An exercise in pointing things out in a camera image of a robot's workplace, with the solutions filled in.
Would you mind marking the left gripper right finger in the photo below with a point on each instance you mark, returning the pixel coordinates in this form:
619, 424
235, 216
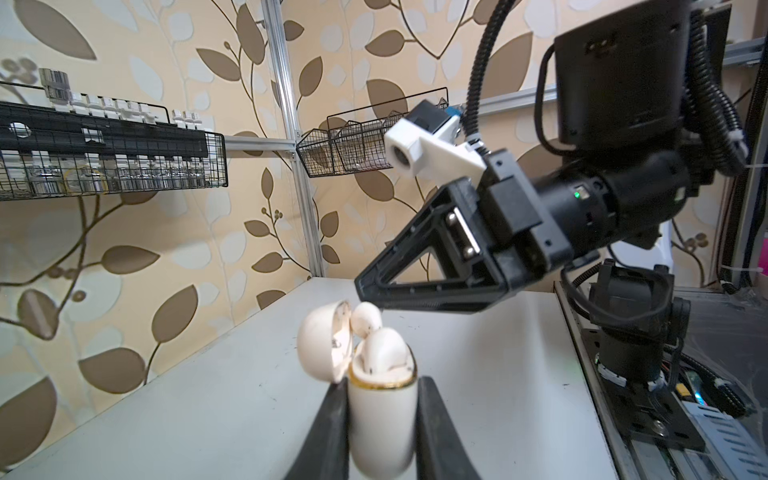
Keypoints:
440, 454

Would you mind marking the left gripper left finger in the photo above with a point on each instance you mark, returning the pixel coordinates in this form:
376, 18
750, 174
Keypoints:
325, 451

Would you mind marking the back wire basket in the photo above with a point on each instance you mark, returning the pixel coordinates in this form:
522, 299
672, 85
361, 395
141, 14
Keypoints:
42, 175

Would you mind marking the white earbud case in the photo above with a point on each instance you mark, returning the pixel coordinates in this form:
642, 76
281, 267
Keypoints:
382, 407

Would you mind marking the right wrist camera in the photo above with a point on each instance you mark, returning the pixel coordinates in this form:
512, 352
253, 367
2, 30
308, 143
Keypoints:
422, 144

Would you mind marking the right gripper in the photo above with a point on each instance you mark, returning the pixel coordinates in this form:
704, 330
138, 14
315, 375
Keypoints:
468, 248

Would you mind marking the white earbud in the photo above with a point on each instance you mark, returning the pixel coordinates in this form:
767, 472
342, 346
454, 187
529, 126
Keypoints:
384, 350
365, 319

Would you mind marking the side wire basket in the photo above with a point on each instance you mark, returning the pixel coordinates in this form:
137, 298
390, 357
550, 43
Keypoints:
352, 141

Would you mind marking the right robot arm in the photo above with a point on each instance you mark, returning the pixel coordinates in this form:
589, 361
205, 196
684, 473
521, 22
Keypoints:
643, 125

